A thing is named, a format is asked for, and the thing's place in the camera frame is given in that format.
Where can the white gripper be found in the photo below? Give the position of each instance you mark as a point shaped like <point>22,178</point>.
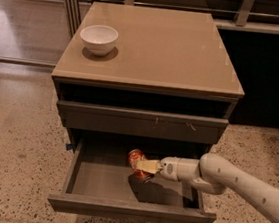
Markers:
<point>169,168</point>

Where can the red coke can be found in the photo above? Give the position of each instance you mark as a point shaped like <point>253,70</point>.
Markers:
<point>136,156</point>

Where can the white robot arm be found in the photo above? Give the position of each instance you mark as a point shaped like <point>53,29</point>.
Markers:
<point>212,174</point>

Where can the open grey middle drawer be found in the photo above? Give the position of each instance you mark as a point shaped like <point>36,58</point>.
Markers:
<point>101,182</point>

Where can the closed grey top drawer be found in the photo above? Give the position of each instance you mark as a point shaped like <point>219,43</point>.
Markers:
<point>141,123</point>

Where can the brown drawer cabinet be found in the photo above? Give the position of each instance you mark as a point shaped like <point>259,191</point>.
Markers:
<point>167,61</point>

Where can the blue tape piece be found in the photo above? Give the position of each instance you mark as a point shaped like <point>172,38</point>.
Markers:
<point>69,147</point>

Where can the white ceramic bowl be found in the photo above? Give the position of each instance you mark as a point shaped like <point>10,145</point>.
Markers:
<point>99,39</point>

